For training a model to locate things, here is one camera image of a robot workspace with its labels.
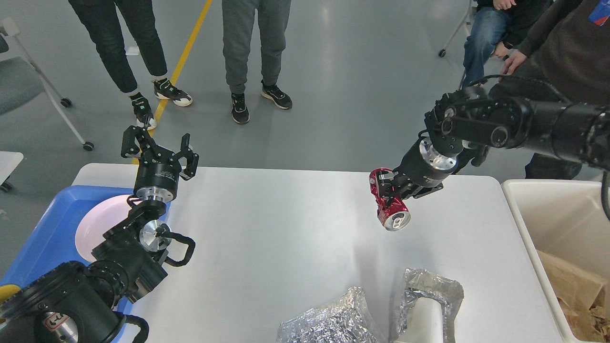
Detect brown paper bag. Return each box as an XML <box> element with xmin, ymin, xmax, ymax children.
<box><xmin>537</xmin><ymin>250</ymin><xmax>608</xmax><ymax>311</ymax></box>

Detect white plastic bin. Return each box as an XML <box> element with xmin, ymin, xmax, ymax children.
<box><xmin>502</xmin><ymin>180</ymin><xmax>610</xmax><ymax>343</ymax></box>

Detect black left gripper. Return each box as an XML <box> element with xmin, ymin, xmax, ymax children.
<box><xmin>120</xmin><ymin>126</ymin><xmax>200</xmax><ymax>203</ymax></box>

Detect teal mug yellow inside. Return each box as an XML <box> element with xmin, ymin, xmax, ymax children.
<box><xmin>0</xmin><ymin>284</ymin><xmax>21</xmax><ymax>304</ymax></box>

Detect pink plate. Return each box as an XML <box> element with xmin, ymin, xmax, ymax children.
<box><xmin>74</xmin><ymin>195</ymin><xmax>131</xmax><ymax>262</ymax></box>

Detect blue plastic tray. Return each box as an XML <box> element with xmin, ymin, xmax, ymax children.
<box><xmin>1</xmin><ymin>186</ymin><xmax>128</xmax><ymax>314</ymax></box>

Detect white side table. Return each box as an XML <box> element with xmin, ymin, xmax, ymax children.
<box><xmin>0</xmin><ymin>151</ymin><xmax>24</xmax><ymax>192</ymax></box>

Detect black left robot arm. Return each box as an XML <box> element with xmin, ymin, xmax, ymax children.
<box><xmin>1</xmin><ymin>126</ymin><xmax>200</xmax><ymax>343</ymax></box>

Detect grey office chair left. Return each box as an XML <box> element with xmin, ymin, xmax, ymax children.
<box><xmin>0</xmin><ymin>17</ymin><xmax>94</xmax><ymax>151</ymax></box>

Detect brown paper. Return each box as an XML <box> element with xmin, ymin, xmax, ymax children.
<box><xmin>557</xmin><ymin>287</ymin><xmax>609</xmax><ymax>343</ymax></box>

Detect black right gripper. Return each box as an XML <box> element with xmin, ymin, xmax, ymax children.
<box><xmin>374</xmin><ymin>137</ymin><xmax>458</xmax><ymax>200</ymax></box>

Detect crumpled aluminium foil bag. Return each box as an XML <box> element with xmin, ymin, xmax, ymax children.
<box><xmin>276</xmin><ymin>287</ymin><xmax>388</xmax><ymax>343</ymax></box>

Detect walking person dark clothes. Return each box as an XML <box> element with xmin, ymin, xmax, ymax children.
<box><xmin>488</xmin><ymin>0</ymin><xmax>610</xmax><ymax>181</ymax></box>

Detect foil bag with paper cup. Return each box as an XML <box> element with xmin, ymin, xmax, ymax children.
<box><xmin>390</xmin><ymin>268</ymin><xmax>464</xmax><ymax>343</ymax></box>

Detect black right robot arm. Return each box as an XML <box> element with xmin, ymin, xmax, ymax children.
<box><xmin>369</xmin><ymin>77</ymin><xmax>610</xmax><ymax>232</ymax></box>

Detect red foil wrapper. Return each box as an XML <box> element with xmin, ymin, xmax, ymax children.
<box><xmin>369</xmin><ymin>168</ymin><xmax>411</xmax><ymax>232</ymax></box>

